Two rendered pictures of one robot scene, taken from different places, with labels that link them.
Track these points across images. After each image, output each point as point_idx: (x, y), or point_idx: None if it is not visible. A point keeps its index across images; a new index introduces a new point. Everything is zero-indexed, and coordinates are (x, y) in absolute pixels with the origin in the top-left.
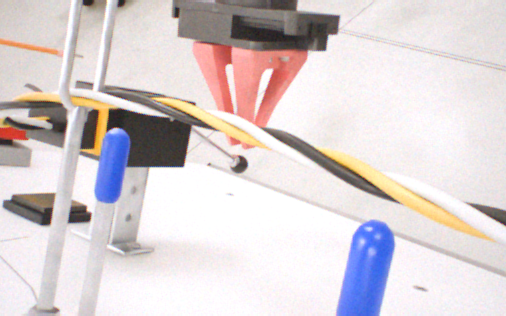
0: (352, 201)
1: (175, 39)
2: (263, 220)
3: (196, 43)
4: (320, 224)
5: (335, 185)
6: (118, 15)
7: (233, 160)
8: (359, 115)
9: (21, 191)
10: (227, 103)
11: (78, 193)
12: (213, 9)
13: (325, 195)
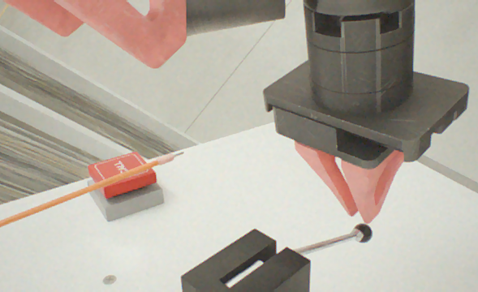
0: (460, 23)
1: None
2: (392, 243)
3: (298, 145)
4: (451, 226)
5: (441, 8)
6: None
7: (356, 238)
8: None
9: (161, 273)
10: (342, 188)
11: (211, 253)
12: (312, 116)
13: (432, 20)
